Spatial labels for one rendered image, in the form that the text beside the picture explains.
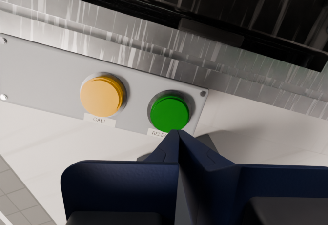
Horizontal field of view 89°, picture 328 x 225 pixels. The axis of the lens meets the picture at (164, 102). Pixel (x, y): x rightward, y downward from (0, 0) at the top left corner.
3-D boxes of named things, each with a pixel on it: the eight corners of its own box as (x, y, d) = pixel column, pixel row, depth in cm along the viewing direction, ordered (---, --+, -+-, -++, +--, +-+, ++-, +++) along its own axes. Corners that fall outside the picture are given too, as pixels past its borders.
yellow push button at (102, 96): (121, 114, 19) (116, 122, 17) (85, 106, 18) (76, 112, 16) (128, 80, 18) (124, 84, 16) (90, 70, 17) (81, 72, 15)
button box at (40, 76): (183, 124, 25) (190, 147, 19) (38, 88, 23) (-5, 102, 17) (198, 79, 23) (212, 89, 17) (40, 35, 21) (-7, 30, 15)
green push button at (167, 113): (180, 129, 19) (183, 137, 17) (147, 120, 19) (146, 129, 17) (191, 96, 18) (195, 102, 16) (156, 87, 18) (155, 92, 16)
